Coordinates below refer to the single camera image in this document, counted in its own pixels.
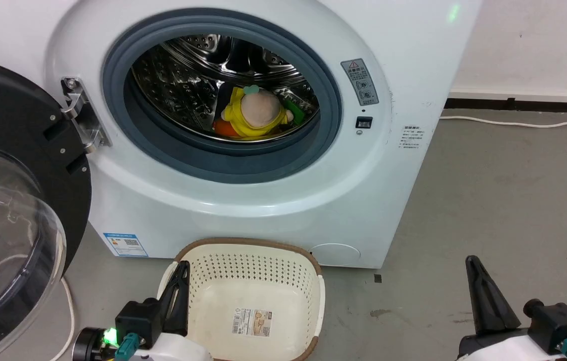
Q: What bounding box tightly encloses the green plush toy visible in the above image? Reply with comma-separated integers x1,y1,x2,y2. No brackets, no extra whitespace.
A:
283,99,306,125

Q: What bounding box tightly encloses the small white text sticker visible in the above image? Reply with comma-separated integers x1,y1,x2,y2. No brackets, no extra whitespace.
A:
400,125,421,150

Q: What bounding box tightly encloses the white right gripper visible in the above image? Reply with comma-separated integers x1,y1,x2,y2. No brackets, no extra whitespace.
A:
457,255,567,361

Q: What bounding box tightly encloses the grey warning sticker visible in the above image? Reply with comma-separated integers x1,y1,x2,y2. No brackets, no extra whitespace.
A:
340,58,379,106

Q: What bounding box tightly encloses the yellow hooded plush doll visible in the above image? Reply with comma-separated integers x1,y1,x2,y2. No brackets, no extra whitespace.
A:
221,85,295,138

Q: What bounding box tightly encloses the metal door hinge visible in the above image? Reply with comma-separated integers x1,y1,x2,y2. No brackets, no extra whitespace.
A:
61,77,112,154

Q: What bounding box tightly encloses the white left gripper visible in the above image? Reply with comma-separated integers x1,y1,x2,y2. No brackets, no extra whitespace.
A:
139,260,213,361

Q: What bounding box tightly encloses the orange plush toy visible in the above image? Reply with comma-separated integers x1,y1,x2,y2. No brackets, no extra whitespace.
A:
213,119,240,138

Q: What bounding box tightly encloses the steel washer drum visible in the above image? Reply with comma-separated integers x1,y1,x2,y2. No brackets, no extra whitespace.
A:
130,34,320,143

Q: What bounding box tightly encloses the white front-load washing machine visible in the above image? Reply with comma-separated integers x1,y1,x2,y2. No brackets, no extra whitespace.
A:
0,0,484,269

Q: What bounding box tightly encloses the cream plastic laundry basket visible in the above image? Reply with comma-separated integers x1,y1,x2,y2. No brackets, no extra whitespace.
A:
157,238,326,361

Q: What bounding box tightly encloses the black baseboard strip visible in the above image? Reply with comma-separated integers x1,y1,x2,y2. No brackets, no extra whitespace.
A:
444,98,567,116

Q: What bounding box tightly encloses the black round washer door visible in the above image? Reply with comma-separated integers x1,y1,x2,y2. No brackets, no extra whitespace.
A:
0,55,92,361

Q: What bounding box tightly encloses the white floor cable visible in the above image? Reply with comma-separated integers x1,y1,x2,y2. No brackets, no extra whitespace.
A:
439,116,567,128
49,277,76,361

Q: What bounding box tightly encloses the barcode label sticker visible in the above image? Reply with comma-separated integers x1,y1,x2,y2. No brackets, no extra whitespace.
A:
232,308,273,337

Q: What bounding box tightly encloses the blue energy label sticker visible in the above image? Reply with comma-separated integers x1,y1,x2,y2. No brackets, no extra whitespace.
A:
103,232,149,258

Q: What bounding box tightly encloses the grey rubber door gasket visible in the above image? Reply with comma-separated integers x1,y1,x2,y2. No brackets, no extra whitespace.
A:
101,9,343,184

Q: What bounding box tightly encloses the round drain filter cover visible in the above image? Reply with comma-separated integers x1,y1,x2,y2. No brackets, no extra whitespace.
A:
310,243,362,267

